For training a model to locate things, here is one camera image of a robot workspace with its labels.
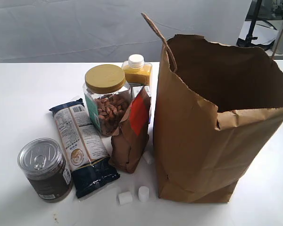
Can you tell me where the dark blue noodle package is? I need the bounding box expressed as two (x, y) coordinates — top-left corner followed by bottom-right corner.
(50, 98), (120, 198)

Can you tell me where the large brown paper bag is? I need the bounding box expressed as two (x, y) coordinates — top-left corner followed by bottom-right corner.
(141, 12), (283, 204)

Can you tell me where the small blue white carton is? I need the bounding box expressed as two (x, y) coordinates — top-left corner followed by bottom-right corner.
(132, 86), (151, 123)

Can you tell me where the white marshmallow front left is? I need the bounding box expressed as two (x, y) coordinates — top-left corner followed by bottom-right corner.
(118, 191), (133, 205)

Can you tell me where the clear can with pull-tab lid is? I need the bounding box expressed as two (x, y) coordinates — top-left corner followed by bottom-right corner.
(17, 138), (73, 202)

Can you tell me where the yellow powder bottle white cap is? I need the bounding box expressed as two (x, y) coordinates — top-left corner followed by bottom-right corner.
(121, 54), (152, 87)

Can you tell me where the small brown pouch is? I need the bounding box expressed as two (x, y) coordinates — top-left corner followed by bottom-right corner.
(109, 87), (151, 174)

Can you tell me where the black tripod stand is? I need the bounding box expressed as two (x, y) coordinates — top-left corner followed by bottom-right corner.
(237, 0), (262, 48)

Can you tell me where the almond jar with yellow lid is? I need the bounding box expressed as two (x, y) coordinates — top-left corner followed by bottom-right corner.
(83, 64), (132, 137)

